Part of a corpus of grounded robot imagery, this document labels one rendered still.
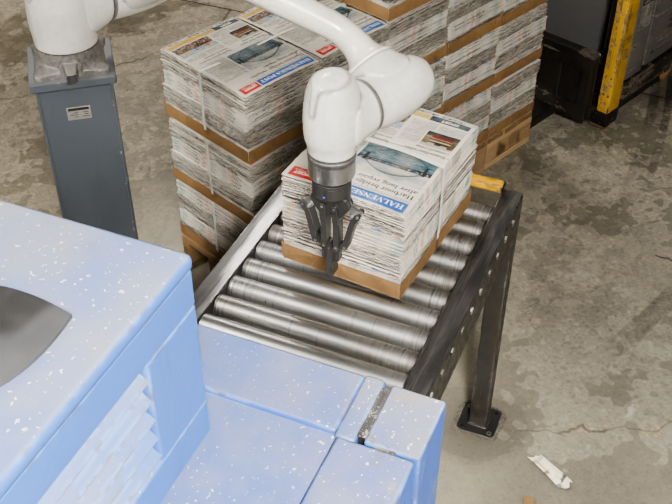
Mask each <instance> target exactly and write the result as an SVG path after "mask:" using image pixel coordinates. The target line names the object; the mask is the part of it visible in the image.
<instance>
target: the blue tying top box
mask: <svg viewBox="0 0 672 504"><path fill-rule="evenodd" d="M191 266H192V259H191V257H190V256H189V255H188V254H186V253H182V252H179V251H175V250H172V249H168V248H165V247H162V246H158V245H155V244H151V243H148V242H144V241H141V240H137V239H134V238H131V237H127V236H124V235H120V234H117V233H113V232H110V231H106V230H103V229H100V228H96V227H93V226H89V225H86V224H82V223H79V222H75V221H72V220H69V219H65V218H62V217H58V216H55V215H51V214H48V213H44V212H41V211H38V210H34V209H31V208H27V207H24V206H20V205H17V204H13V203H10V202H7V201H3V200H0V285H1V286H5V287H9V288H13V289H17V290H20V291H23V292H26V293H29V294H32V295H34V296H37V297H39V298H42V299H44V300H46V301H48V302H50V303H52V304H54V305H56V306H58V307H60V308H62V309H63V310H65V311H67V312H69V313H70V314H72V319H71V320H70V322H69V323H68V324H67V326H66V327H65V329H64V330H63V331H62V332H61V334H60V335H59V336H58V338H57V339H56V340H55V341H54V342H53V344H52V345H51V346H50V347H49V348H48V349H47V350H46V351H45V352H44V353H43V355H42V356H41V357H40V358H38V359H37V360H36V361H35V362H34V363H33V364H32V365H31V366H30V367H29V368H27V369H26V370H25V371H24V372H22V373H21V374H20V375H18V376H17V377H16V378H14V379H13V380H11V381H10V382H8V383H7V384H5V385H3V386H2V387H0V504H160V503H161V502H162V500H163V499H164V497H165V496H166V494H167V493H168V491H169V490H170V488H171V487H172V485H173V484H174V482H175V481H176V479H177V478H178V476H179V475H180V474H181V472H182V471H183V469H184V468H185V466H186V465H187V463H188V462H189V460H190V459H191V457H192V456H193V454H194V453H195V451H196V450H197V448H198V447H199V445H200V444H201V442H202V441H203V439H204V438H205V437H206V435H207V434H208V432H209V430H210V424H209V415H208V407H207V401H206V392H205V384H204V376H203V368H202V359H201V351H200V343H199V335H198V327H197V318H196V310H195V305H194V302H195V300H194V292H193V284H192V276H191V270H190V269H191Z"/></svg>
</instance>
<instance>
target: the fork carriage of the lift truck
mask: <svg viewBox="0 0 672 504"><path fill-rule="evenodd" d="M543 35H544V36H543V37H542V38H543V40H542V44H541V46H543V48H542V54H541V57H540V58H538V59H540V60H541V62H540V63H541V64H540V67H539V68H540V69H539V72H537V74H536V75H537V77H536V84H535V85H536V87H535V95H534V96H535V98H537V99H539V100H541V101H543V102H546V103H548V104H550V105H552V106H553V107H554V108H553V111H555V112H557V113H559V114H562V115H564V116H566V117H568V118H570V119H573V120H575V121H577V122H579V123H583V121H585V120H586V119H587V120H588V119H589V115H590V110H591V104H592V99H593V94H594V89H595V83H596V78H597V73H598V68H599V62H600V57H601V53H599V52H597V51H594V50H592V49H589V48H587V47H584V46H582V45H579V44H577V43H574V42H572V41H569V40H567V39H564V38H562V37H559V36H557V35H554V34H552V33H549V32H547V31H543Z"/></svg>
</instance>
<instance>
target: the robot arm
mask: <svg viewBox="0 0 672 504"><path fill-rule="evenodd" d="M165 1H166V0H24V3H25V10H26V15H27V20H28V24H29V28H30V32H31V34H32V37H33V41H34V44H32V45H31V50H32V52H33V54H34V62H35V71H34V73H33V81H34V82H35V83H43V82H47V81H51V80H58V79H66V80H67V82H68V84H76V83H77V82H78V77H82V76H90V75H107V74H109V73H110V66H109V64H108V63H107V62H106V58H105V53H104V45H105V38H104V36H101V35H98V31H99V30H101V29H102V28H103V27H104V26H105V25H106V24H108V23H109V22H110V21H113V20H116V19H120V18H124V17H128V16H131V15H134V14H137V13H140V12H142V11H145V10H147V9H150V8H152V7H155V6H157V5H159V4H161V3H163V2H165ZM245 1H247V2H249V3H251V4H253V5H255V6H257V7H259V8H261V9H263V10H265V11H268V12H270V13H272V14H274V15H276V16H278V17H281V18H283V19H285V20H287V21H289V22H291V23H294V24H296V25H298V26H300V27H302V28H304V29H307V30H309V31H311V32H313V33H315V34H317V35H319V36H321V37H323V38H325V39H327V40H329V41H330V42H332V43H333V44H334V45H335V46H337V47H338V48H339V49H340V50H341V52H342V53H343V54H344V56H345V57H346V59H347V61H348V65H349V71H347V70H345V69H343V68H339V67H328V68H324V69H321V70H319V71H317V72H316V73H314V74H313V75H312V76H311V78H310V79H309V82H308V84H307V87H306V91H305V96H304V102H303V118H302V122H303V134H304V139H305V142H306V144H307V157H308V175H309V177H310V178H311V179H312V193H311V195H307V194H305V195H304V197H303V198H302V199H301V201H300V202H299V203H300V205H301V207H302V208H303V210H304V212H305V215H306V219H307V223H308V226H309V230H310V233H311V237H312V240H313V242H315V243H317V242H318V243H320V244H321V246H322V257H323V258H325V259H326V275H329V276H332V277H333V275H334V274H335V272H336V271H337V269H338V262H339V261H340V259H341V257H342V250H347V249H348V247H349V246H350V244H351V242H352V239H353V236H354V233H355V230H356V227H357V224H358V221H359V220H360V219H361V217H362V216H363V214H364V213H365V210H364V209H362V208H360V209H358V208H356V207H355V206H354V202H353V200H352V197H351V193H352V179H353V178H354V176H355V174H356V156H357V151H356V148H357V146H358V145H360V144H361V143H362V142H363V141H364V140H365V139H366V138H367V137H368V136H369V135H370V134H372V133H373V132H375V131H377V130H379V129H381V128H385V127H389V126H391V125H393V124H395V123H398V122H399V121H401V120H403V119H405V118H407V117H408V116H410V115H411V114H413V113H414V112H415V111H417V110H418V109H419V108H420V107H421V106H422V105H423V104H424V102H425V101H426V100H427V99H428V98H429V97H430V95H431V94H432V92H433V90H434V83H435V77H434V73H433V70H432V68H431V66H430V65H429V64H428V62H427V61H426V60H424V59H423V58H421V57H418V56H415V55H411V54H406V55H404V54H402V53H399V52H397V51H395V50H394V49H393V48H392V47H391V46H383V45H379V44H377V43H376V42H375V41H374V40H372V39H371V38H370V37H369V36H368V35H367V34H366V33H365V32H364V31H363V30H362V29H361V28H360V27H359V26H358V25H356V24H355V23H354V22H353V21H351V20H350V19H348V18H347V17H345V16H344V15H342V14H340V13H339V12H337V11H335V10H333V9H331V8H330V7H328V6H326V5H324V4H322V3H320V2H318V1H316V0H245ZM315 206H316V207H315ZM316 208H317V209H318V211H319V219H320V220H321V226H320V222H319V219H318V215H317V211H316ZM348 211H350V219H351V220H350V222H349V225H348V228H347V231H346V234H345V237H344V240H343V217H344V215H345V214H346V213H347V212H348ZM331 217H332V223H333V240H331V239H332V237H331ZM330 240H331V241H330Z"/></svg>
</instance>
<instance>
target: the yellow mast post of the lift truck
mask: <svg viewBox="0 0 672 504"><path fill-rule="evenodd" d="M639 5H640V0H613V4H612V9H611V14H610V20H609V25H608V30H607V35H606V41H605V46H604V51H603V56H602V61H601V67H600V72H599V77H598V82H597V87H596V93H595V98H594V103H593V105H594V106H596V107H597V110H598V111H600V112H603V113H605V114H608V113H610V112H611V111H613V110H614V109H616V108H617V107H618V105H619V100H620V95H621V91H622V86H623V81H624V76H625V72H626V67H627V62H628V57H629V53H630V48H631V43H632V38H633V34H634V29H635V24H636V19H637V15H638V10H639Z"/></svg>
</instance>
